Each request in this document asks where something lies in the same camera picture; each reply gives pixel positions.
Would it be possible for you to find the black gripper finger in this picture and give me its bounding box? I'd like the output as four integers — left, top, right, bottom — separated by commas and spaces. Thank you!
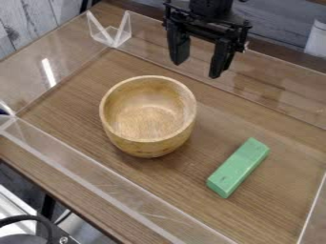
166, 21, 192, 67
207, 37, 237, 80

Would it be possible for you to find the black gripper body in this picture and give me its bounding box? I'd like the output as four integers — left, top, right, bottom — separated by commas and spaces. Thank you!
163, 0, 253, 51

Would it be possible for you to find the green rectangular block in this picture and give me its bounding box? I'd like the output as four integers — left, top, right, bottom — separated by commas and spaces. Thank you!
206, 137, 270, 198

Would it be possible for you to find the light wooden bowl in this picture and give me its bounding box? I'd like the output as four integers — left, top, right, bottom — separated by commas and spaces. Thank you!
99, 75, 198, 158

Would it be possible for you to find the white cylindrical container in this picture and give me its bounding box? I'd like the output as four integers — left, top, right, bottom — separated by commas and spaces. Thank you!
305, 19, 326, 58

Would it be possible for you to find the black table leg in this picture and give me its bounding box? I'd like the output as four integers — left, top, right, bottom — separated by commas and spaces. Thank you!
40, 194, 56, 220

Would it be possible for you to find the clear acrylic tray enclosure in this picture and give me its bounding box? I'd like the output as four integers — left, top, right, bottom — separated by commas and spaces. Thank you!
0, 6, 326, 244

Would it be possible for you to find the black cable under table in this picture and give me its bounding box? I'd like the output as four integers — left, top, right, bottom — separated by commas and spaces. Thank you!
0, 214, 55, 244

